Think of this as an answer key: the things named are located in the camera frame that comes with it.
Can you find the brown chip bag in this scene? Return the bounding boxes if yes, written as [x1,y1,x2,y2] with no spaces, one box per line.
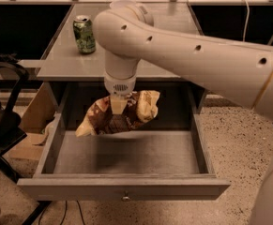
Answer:
[75,90,160,137]

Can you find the green soda can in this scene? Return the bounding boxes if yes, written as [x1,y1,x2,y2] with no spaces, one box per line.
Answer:
[73,15,96,54]

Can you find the white ceramic bowl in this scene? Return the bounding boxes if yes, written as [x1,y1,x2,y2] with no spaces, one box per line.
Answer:
[110,0,133,8]

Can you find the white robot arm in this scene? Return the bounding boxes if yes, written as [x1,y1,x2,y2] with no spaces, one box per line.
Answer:
[93,2,273,121]

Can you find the black floor cables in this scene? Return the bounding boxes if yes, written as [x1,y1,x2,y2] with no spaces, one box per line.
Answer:
[38,200,86,225]

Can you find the white cable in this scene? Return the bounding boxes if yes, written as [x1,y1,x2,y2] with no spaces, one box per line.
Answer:
[236,0,250,43]

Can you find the metal drawer knob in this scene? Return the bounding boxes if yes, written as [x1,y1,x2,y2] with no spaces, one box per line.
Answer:
[121,191,130,202]

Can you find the cardboard box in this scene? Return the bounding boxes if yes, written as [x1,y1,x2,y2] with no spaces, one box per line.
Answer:
[8,83,55,160]

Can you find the black chair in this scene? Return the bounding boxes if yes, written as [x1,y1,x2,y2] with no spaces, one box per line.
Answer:
[0,53,53,225]

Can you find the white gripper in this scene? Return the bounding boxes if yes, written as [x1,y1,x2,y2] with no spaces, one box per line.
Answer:
[104,72,136,115]

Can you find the open grey top drawer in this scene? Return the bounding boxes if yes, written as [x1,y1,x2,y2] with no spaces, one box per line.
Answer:
[18,82,230,201]

